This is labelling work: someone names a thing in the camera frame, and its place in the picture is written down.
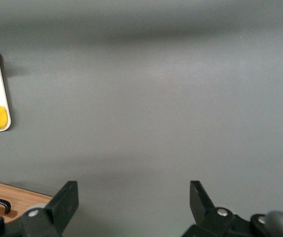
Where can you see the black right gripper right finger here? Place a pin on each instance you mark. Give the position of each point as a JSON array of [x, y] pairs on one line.
[[205, 209]]

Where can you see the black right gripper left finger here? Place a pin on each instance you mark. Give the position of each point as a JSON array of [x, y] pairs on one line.
[[60, 209]]

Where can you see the wooden tray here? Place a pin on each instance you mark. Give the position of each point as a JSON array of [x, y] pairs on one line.
[[20, 197]]

